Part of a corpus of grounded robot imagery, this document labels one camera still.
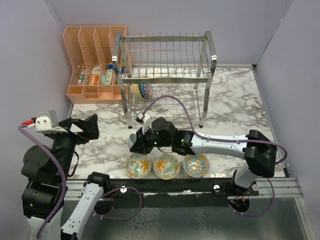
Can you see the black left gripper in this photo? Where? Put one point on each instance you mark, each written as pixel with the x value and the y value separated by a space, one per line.
pixel 89 126

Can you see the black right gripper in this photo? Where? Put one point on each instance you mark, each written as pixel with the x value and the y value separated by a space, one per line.
pixel 141 146

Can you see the red patterned bowl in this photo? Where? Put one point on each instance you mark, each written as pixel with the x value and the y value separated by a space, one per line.
pixel 145 90

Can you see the yellow dotted white bowl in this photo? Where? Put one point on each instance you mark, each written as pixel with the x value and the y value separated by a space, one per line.
pixel 135 90

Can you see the teal ribbed bowl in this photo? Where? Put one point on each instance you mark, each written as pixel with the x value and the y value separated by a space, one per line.
pixel 131 140

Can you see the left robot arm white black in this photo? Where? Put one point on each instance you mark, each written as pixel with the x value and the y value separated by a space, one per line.
pixel 46 166

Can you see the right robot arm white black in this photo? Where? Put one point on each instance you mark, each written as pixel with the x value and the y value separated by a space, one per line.
pixel 258 152

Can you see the stainless steel dish rack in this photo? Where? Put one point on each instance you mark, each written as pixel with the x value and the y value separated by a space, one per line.
pixel 182 66

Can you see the orange flower bowl left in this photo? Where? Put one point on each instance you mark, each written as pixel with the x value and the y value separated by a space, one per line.
pixel 137 166

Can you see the orange flower bowl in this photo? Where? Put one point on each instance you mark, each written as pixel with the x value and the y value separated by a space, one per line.
pixel 166 166
pixel 137 166

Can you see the orange flower bowl middle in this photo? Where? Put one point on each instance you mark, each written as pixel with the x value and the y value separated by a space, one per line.
pixel 166 166

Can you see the peach plastic file organizer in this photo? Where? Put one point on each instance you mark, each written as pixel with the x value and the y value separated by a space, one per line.
pixel 88 46

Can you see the small green white bottle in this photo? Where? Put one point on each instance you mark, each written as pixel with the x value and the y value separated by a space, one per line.
pixel 81 78

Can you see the blue orange floral bowl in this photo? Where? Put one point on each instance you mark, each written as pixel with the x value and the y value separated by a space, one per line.
pixel 196 166

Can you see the green white box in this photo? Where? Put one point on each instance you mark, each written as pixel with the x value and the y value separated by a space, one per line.
pixel 109 77

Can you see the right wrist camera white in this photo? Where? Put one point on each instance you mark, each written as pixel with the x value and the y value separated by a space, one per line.
pixel 145 120

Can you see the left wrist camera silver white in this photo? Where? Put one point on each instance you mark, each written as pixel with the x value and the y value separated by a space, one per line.
pixel 45 123

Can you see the black mounting rail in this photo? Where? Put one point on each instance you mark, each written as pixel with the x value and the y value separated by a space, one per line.
pixel 175 193

